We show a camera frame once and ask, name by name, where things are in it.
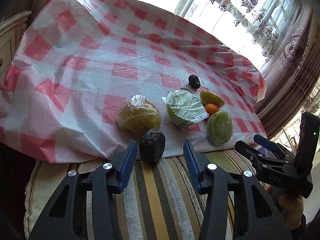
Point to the green fruit with label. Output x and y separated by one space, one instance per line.
184 108

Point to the small dark dried fruit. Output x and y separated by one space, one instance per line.
194 81

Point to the red checkered plastic tablecloth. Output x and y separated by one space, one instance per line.
80 59

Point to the yellow fruit half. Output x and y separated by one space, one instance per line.
207 97

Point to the striped sofa cushion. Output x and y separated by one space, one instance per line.
158 203

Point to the beige patterned curtain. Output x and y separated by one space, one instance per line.
290 74

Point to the yellow round fruit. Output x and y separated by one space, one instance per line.
138 115

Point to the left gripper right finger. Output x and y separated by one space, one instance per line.
255 214

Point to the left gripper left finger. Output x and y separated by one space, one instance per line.
64 215

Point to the large dark wrinkled fruit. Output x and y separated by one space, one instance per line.
152 146

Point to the cream wooden cabinet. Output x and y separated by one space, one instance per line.
11 32

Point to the person's right hand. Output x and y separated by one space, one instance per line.
292 206

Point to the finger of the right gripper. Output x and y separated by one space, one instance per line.
276 149
258 161

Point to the green fruit half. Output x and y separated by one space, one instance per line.
220 128

